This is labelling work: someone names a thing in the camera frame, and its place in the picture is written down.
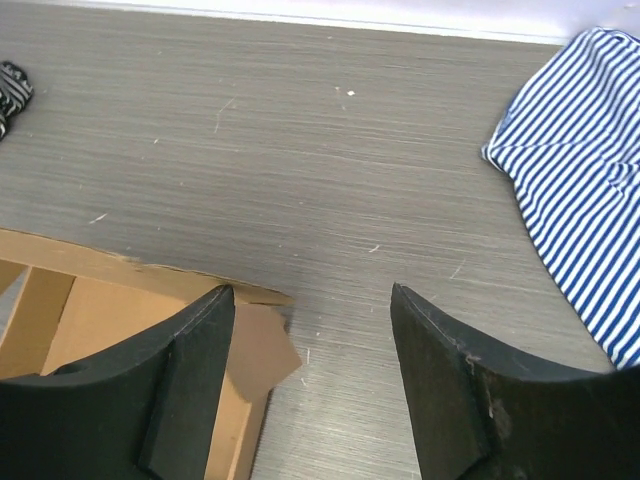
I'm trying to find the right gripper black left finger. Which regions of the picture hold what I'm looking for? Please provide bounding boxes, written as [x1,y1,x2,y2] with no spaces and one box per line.
[1,286,235,479]

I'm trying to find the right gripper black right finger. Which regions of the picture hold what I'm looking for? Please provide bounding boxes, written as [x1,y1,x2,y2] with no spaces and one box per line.
[390,284,639,480]

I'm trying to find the brown cardboard box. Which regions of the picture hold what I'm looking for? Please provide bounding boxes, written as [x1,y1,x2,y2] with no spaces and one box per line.
[1,230,301,479]

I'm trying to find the blue white striped cloth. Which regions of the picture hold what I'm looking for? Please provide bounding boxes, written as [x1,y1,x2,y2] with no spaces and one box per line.
[482,27,639,369]

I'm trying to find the black white striped cloth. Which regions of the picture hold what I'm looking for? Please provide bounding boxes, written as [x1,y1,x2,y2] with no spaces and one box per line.
[1,60,34,139]

